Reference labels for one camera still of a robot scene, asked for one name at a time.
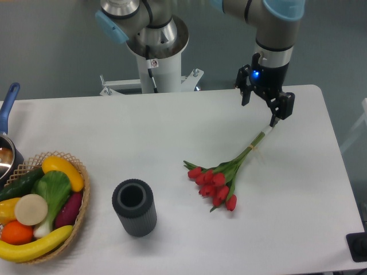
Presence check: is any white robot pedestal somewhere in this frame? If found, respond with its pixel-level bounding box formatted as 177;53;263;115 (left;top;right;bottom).
100;15;204;96

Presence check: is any woven wicker basket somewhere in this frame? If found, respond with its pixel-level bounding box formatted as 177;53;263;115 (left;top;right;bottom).
5;151;90;264

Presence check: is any beige round slice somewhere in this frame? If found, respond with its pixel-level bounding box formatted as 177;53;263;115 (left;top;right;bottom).
14;194;48;226

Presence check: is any red tulip bouquet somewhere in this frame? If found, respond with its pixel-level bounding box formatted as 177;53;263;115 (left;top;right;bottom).
183;126;272;211

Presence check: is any blue handled saucepan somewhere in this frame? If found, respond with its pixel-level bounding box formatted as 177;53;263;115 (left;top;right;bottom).
1;82;24;189

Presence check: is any black device table edge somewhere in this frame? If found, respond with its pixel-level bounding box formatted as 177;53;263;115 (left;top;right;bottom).
346;232;366;262

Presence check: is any long yellow squash front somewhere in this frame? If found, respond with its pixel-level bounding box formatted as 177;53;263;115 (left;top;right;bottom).
1;225;73;263

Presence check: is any dark grey ribbed vase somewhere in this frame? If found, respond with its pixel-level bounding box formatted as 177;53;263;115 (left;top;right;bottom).
112;179;157;237

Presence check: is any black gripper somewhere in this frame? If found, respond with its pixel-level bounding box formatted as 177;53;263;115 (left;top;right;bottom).
235;53;295;127

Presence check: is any green bok choy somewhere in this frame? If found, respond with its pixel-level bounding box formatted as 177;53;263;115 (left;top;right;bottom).
31;171;71;239

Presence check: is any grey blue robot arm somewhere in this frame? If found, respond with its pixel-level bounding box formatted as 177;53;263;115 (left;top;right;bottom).
95;1;305;127

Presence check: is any yellow squash top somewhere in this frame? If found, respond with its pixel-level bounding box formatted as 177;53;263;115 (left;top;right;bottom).
41;155;84;192

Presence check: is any orange fruit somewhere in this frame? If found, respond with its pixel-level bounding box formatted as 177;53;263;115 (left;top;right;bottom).
1;221;33;245

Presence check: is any dark green cucumber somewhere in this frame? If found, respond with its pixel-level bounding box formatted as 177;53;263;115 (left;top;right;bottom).
1;167;44;201

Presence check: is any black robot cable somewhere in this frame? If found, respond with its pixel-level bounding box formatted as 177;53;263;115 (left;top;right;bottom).
144;45;159;93

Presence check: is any purple sweet potato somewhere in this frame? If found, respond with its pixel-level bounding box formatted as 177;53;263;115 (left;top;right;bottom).
54;192;83;229

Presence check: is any small yellow pepper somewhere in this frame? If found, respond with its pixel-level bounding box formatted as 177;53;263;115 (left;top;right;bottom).
0;198;20;225

